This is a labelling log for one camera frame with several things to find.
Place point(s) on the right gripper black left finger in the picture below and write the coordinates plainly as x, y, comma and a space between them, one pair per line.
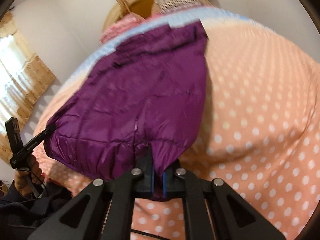
102, 210

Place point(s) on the purple quilted down jacket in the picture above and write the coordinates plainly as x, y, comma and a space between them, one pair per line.
146, 96

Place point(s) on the dark sleeve forearm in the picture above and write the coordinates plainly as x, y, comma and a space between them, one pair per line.
21, 216

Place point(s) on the person's left hand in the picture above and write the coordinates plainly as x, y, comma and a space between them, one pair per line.
20, 178

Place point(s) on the beige side curtain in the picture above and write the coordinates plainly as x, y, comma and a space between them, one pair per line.
24, 79

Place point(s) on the blue peach dotted bedspread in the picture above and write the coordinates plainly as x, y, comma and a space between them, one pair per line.
260, 130

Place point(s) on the pink folded blanket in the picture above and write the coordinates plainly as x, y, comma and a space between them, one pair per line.
126, 23

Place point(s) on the cream wooden headboard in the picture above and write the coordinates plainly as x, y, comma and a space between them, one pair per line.
141, 7

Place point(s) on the grey striped pillow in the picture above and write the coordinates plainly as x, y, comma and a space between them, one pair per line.
167, 6

